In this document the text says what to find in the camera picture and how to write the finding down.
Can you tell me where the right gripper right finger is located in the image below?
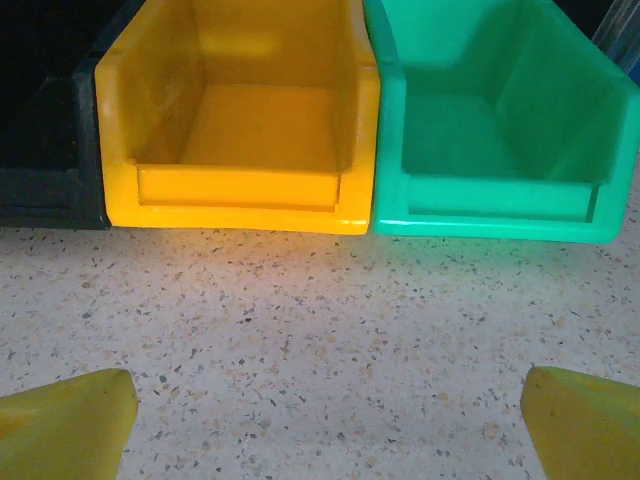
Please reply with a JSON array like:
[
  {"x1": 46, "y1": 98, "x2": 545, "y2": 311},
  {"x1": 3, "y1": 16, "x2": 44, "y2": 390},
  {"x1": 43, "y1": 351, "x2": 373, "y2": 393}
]
[{"x1": 519, "y1": 366, "x2": 640, "y2": 480}]

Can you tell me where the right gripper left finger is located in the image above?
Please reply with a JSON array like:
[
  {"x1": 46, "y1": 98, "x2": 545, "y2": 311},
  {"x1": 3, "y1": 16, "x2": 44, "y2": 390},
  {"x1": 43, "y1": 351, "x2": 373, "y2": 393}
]
[{"x1": 0, "y1": 367, "x2": 140, "y2": 480}]

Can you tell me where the black plastic bin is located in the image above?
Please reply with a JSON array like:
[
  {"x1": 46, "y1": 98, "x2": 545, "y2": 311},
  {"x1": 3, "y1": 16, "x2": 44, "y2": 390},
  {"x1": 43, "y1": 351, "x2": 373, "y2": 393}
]
[{"x1": 0, "y1": 0, "x2": 146, "y2": 232}]

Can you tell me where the green plastic bin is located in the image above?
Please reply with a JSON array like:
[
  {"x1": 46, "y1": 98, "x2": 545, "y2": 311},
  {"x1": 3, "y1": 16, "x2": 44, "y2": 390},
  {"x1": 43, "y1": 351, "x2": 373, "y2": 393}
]
[{"x1": 360, "y1": 0, "x2": 640, "y2": 246}]

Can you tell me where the yellow plastic bin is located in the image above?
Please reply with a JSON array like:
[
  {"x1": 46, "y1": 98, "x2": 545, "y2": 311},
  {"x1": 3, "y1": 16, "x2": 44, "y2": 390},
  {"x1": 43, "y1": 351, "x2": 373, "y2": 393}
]
[{"x1": 93, "y1": 0, "x2": 382, "y2": 236}]

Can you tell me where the aluminium frame post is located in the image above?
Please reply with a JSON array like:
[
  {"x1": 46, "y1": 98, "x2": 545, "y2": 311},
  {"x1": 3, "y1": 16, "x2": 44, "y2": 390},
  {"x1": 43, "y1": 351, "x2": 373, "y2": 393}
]
[{"x1": 592, "y1": 0, "x2": 640, "y2": 84}]

